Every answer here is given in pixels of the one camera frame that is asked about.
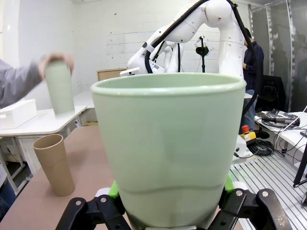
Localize white table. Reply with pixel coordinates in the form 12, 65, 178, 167
0, 104, 88, 197

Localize person in dark clothes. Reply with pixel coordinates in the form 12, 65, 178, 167
242, 27, 265, 134

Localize person's right hand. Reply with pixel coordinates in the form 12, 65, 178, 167
38, 51, 75, 80

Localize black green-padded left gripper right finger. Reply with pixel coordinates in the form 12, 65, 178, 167
211, 176, 292, 230

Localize white desk with cables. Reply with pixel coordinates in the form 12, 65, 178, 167
254, 110, 307, 166

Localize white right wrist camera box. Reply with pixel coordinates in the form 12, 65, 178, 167
119, 67, 142, 77

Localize black tripod stand with device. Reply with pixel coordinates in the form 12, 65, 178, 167
194, 35, 212, 73

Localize cork board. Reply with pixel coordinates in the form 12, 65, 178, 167
96, 68, 129, 83

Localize black tripod leg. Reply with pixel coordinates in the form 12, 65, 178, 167
292, 153, 307, 189

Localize aluminium frame enclosure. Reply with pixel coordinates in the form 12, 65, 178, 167
248, 0, 307, 113

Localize pale green plastic cup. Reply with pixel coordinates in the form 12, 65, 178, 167
45, 59, 75, 115
90, 72, 248, 228

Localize black chair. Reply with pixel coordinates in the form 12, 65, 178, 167
260, 75, 283, 112

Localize white plastic basket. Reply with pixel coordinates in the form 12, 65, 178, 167
0, 99, 38, 129

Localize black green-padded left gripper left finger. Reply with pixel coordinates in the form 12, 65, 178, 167
56, 181, 131, 230

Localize coiled black cables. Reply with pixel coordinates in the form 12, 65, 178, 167
248, 138, 274, 159

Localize aluminium slotted base plate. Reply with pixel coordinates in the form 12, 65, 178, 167
229, 149, 307, 230

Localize black hose of right arm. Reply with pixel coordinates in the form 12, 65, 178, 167
143, 0, 262, 136

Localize yellow emergency stop box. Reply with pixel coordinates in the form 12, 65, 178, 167
240, 124, 258, 144

